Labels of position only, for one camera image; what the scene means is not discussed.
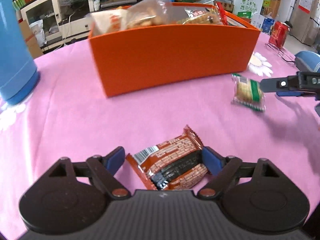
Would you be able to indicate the orange cardboard box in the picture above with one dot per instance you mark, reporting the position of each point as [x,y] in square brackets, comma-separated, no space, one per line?
[175,57]

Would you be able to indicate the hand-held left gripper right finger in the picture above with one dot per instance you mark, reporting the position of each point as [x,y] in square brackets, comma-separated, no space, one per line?
[212,159]

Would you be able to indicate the orange brown brick-print packet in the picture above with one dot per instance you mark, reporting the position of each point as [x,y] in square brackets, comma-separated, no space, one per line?
[175,160]

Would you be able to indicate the clear cracker packet red ends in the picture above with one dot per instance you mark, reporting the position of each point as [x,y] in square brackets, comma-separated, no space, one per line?
[200,18]

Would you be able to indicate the pink floral tablecloth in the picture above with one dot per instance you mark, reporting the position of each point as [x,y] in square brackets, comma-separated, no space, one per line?
[75,120]

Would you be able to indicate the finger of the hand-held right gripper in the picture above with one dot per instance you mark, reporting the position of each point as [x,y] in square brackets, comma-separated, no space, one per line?
[277,84]
[292,94]

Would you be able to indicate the cream snack packet clear edge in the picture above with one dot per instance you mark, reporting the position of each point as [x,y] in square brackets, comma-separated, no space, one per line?
[110,21]

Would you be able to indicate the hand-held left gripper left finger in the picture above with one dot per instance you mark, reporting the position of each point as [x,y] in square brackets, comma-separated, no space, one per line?
[115,158]

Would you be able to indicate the white glass-door cabinet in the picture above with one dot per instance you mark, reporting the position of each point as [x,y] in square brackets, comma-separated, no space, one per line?
[41,17]

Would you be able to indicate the blue thermos flask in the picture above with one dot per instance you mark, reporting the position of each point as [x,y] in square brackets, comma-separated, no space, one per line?
[15,55]

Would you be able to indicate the green cracker packet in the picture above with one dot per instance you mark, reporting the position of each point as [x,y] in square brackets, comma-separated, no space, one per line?
[246,92]

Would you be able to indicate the eyeglasses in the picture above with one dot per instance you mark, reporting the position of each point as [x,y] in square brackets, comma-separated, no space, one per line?
[282,53]

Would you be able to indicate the red soda can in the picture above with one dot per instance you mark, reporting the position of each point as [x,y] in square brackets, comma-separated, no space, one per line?
[278,33]

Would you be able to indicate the large cardboard box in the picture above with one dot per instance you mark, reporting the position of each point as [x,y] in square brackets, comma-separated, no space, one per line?
[32,42]

